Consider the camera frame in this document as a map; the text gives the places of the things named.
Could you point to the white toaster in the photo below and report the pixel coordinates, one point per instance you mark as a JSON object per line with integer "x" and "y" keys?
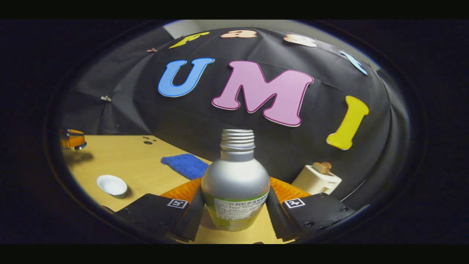
{"x": 317, "y": 181}

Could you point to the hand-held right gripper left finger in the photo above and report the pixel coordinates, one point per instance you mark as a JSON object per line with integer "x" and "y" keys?
{"x": 192, "y": 220}

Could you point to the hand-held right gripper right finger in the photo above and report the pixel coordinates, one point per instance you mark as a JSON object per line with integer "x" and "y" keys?
{"x": 278, "y": 216}

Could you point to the blue towel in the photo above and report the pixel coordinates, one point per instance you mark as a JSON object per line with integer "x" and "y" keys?
{"x": 185, "y": 165}

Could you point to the teal teacup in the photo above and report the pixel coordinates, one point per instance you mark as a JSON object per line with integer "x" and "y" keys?
{"x": 111, "y": 185}

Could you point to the black backdrop cloth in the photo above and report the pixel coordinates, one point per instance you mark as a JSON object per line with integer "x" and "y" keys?
{"x": 190, "y": 117}

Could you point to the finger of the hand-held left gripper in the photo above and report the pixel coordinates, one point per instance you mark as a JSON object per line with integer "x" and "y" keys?
{"x": 72, "y": 139}

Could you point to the silver green water bottle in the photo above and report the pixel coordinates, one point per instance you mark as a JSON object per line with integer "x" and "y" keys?
{"x": 236, "y": 183}

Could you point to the teal teacup lid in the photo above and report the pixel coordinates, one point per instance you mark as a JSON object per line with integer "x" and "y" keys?
{"x": 81, "y": 147}

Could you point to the bread slice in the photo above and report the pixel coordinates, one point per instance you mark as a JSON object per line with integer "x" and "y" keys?
{"x": 322, "y": 168}

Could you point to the metal clip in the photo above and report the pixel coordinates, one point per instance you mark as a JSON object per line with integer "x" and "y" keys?
{"x": 106, "y": 98}

